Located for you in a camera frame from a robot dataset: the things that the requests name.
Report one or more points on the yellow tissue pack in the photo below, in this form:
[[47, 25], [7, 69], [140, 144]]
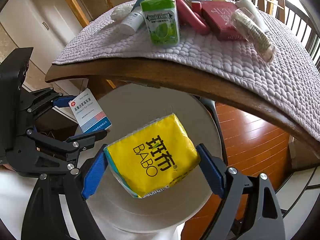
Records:
[[152, 158]]

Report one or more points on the pink plastic tube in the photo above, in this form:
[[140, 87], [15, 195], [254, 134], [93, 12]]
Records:
[[187, 16]]

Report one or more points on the white crumpled tissue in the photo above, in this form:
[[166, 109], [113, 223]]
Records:
[[121, 11]]

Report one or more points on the red medicine box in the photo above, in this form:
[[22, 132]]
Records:
[[217, 15]]

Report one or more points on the dark window railing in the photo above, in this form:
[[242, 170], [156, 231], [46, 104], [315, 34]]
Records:
[[298, 21]]

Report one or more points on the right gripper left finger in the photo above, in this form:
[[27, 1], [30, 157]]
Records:
[[44, 218]]

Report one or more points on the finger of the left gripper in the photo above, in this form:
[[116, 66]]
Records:
[[87, 139], [61, 101]]

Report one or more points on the white ear drops box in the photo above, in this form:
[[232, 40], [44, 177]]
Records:
[[88, 113]]

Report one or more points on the green doublemint gum case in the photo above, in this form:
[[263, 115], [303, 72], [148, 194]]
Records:
[[161, 20]]

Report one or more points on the bagged beige bandage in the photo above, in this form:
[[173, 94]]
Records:
[[242, 21]]

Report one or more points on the pink quilted bed blanket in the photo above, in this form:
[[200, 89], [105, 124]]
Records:
[[290, 81]]

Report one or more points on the white charcoal pouch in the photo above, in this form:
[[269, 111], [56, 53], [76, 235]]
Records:
[[249, 9]]

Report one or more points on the white pill bottle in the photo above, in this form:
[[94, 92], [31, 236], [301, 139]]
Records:
[[132, 22]]

